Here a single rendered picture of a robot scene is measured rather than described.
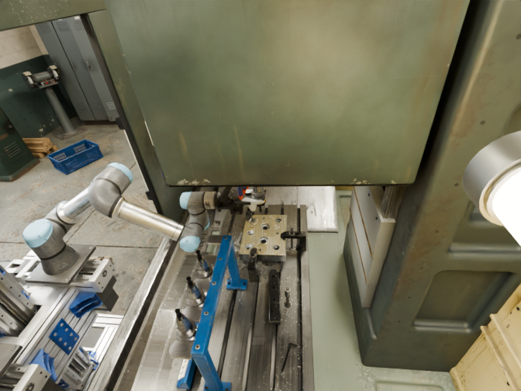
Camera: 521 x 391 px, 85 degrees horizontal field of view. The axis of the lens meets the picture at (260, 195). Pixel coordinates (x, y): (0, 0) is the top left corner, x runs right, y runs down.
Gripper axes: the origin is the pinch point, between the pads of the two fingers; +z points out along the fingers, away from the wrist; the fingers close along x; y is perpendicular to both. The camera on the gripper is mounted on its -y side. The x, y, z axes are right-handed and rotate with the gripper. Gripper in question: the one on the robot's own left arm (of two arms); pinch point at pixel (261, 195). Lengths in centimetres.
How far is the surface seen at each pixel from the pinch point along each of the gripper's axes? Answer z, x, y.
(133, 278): -132, -51, 132
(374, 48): 30, 32, -60
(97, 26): -65, -32, -62
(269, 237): 0.2, -9.0, 34.5
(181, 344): -20, 56, 12
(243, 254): -12.0, 2.1, 34.4
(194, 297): -18.7, 42.9, 8.4
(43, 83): -401, -355, 37
